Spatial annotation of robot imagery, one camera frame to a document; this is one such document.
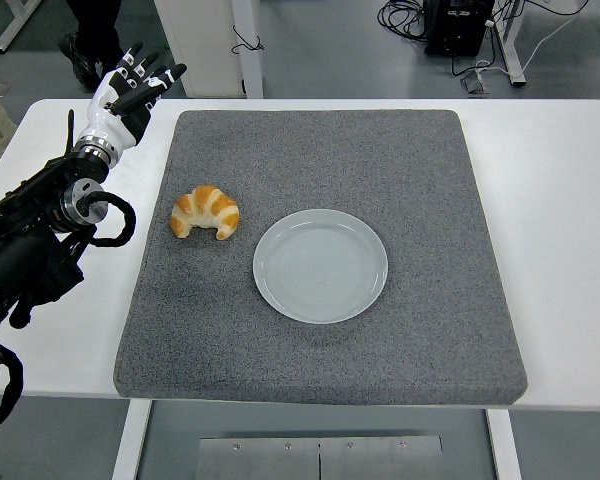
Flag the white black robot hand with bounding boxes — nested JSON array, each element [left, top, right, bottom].
[[77, 42, 188, 149]]

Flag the golden croissant bread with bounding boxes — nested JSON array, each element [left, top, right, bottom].
[[169, 184, 241, 242]]

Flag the pale grey round plate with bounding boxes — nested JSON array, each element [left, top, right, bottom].
[[252, 208, 390, 325]]

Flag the grey metal plate with screws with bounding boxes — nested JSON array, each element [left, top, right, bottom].
[[198, 435, 444, 480]]

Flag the person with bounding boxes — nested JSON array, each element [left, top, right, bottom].
[[58, 0, 130, 94]]

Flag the white desk foot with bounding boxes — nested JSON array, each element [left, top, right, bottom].
[[0, 0, 44, 55]]

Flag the grey speckled mat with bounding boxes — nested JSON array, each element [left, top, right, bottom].
[[112, 109, 529, 407]]

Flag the white table leg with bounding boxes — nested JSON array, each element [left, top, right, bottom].
[[484, 408, 524, 480], [110, 398, 154, 480]]

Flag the black computer box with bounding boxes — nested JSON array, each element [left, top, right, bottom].
[[423, 0, 496, 57]]

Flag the clear floor socket cover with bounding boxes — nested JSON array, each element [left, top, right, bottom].
[[460, 68, 491, 96]]

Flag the white desk leg with foot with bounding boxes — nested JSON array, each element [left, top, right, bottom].
[[493, 0, 529, 87]]

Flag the white desk post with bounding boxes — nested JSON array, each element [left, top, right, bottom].
[[231, 0, 265, 100]]

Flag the thin black cable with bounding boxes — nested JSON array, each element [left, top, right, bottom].
[[231, 24, 266, 56]]

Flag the black coiled floor cables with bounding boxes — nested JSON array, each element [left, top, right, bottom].
[[377, 0, 429, 44]]

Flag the white floor cable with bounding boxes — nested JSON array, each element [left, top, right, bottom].
[[473, 9, 594, 81]]

